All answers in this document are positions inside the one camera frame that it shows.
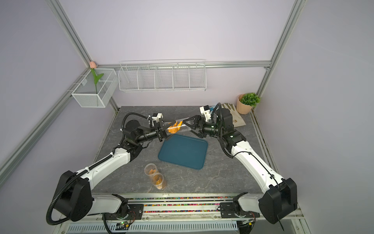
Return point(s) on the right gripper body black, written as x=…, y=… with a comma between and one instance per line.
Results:
x=207, y=128

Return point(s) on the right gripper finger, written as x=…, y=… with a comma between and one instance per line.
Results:
x=192, y=121
x=196, y=130

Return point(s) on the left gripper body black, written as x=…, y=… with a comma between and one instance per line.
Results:
x=159, y=134

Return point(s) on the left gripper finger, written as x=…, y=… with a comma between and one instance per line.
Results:
x=165, y=124
x=169, y=135

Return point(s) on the clear jar with cookies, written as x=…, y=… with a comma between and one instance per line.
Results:
x=178, y=128

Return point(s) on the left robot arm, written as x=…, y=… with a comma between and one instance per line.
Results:
x=73, y=199

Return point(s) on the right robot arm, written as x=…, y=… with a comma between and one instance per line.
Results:
x=279, y=197

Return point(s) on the clear jar back left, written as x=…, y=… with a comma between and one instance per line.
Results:
x=150, y=169

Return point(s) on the clear jar front middle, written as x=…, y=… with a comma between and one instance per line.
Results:
x=158, y=181

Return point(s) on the teal plastic tray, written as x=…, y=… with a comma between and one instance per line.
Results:
x=184, y=151

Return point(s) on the beige gardening glove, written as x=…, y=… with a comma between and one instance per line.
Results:
x=237, y=119

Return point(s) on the potted green plant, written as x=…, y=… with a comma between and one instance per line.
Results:
x=246, y=102

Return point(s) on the pink artificial tulip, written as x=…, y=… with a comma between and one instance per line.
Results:
x=96, y=76

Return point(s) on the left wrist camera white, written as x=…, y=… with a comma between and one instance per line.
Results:
x=156, y=117

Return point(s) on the white wire wall shelf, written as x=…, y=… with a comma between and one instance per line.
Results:
x=162, y=75

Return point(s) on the white mesh wall basket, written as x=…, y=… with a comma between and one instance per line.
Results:
x=85, y=93

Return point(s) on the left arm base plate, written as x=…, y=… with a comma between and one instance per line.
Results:
x=130, y=212

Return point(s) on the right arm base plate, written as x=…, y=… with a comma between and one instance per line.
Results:
x=232, y=210

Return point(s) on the white vented cable duct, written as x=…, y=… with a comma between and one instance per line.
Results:
x=152, y=227

